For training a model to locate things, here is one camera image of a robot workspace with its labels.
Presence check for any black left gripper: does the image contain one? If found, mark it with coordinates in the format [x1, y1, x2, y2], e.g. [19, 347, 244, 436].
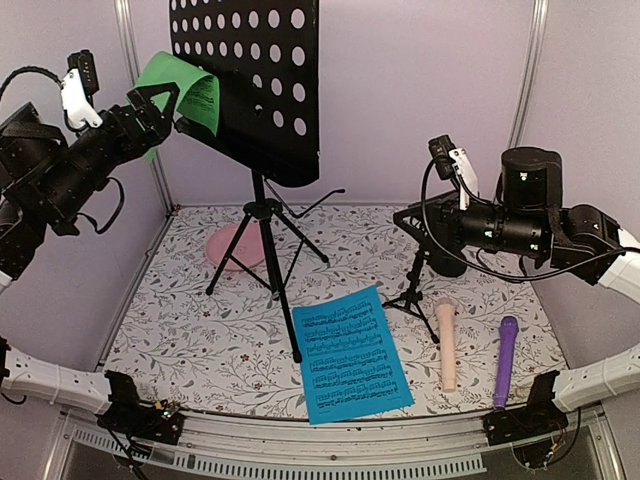
[34, 79, 180, 223]

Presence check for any black round-base mic stand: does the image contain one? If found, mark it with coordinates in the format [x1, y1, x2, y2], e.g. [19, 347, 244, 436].
[428, 255, 467, 278]

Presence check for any green paper sheet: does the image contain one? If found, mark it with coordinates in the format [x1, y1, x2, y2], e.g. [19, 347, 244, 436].
[134, 51, 220, 137]

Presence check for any black shock mount tripod stand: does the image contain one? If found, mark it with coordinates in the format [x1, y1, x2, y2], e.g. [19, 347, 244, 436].
[382, 247, 440, 345]

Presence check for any pink beige microphone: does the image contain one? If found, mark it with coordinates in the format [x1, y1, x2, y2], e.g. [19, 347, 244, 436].
[435, 298, 456, 393]

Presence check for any black perforated music stand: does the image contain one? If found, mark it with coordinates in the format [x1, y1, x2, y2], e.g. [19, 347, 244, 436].
[169, 0, 329, 363]

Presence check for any blue sheet music paper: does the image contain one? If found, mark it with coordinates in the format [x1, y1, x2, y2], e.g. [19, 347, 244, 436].
[292, 286, 414, 426]

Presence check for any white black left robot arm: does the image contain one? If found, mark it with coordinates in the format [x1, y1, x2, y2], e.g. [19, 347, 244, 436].
[1, 82, 179, 434]

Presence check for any purple microphone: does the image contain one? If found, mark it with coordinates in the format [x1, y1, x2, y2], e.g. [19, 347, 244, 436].
[493, 316, 519, 409]

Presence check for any pink round plate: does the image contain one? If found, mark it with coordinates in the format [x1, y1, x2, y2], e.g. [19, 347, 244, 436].
[204, 221, 265, 268]

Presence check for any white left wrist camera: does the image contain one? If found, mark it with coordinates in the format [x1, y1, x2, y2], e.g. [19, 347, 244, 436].
[61, 68, 103, 131]

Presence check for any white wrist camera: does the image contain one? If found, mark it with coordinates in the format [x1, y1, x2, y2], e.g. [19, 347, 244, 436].
[448, 148, 479, 210]
[61, 68, 103, 131]

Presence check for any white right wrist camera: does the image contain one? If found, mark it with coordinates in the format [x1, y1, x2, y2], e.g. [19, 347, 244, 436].
[448, 148, 479, 210]

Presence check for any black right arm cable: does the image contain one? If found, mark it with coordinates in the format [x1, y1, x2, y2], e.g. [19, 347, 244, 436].
[419, 157, 626, 284]

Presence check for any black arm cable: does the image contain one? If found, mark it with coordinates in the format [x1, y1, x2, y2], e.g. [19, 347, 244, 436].
[0, 65, 66, 101]
[419, 157, 626, 284]

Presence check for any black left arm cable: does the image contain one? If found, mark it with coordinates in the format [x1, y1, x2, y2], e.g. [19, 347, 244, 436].
[0, 65, 66, 101]

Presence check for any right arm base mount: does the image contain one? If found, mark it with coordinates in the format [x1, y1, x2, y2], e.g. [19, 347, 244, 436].
[482, 370, 582, 471]

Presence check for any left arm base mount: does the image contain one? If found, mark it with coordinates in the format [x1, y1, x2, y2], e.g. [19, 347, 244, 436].
[97, 371, 185, 446]

